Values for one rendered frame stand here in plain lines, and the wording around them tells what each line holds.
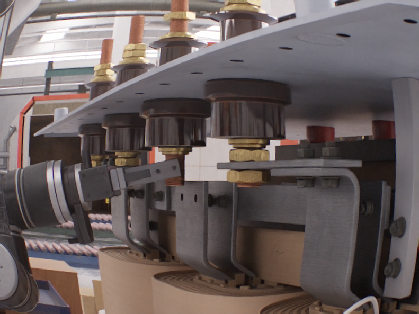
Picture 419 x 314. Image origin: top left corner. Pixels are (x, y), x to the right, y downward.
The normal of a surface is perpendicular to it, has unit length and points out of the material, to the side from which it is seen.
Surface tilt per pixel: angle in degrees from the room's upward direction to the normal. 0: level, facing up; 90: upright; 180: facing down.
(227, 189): 90
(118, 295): 90
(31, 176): 54
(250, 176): 90
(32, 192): 82
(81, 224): 90
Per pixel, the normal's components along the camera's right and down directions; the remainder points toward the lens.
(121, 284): -0.77, -0.02
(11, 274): 0.23, -0.28
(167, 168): 0.00, -0.02
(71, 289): 0.34, -0.01
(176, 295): -0.94, -0.01
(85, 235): 0.07, 0.36
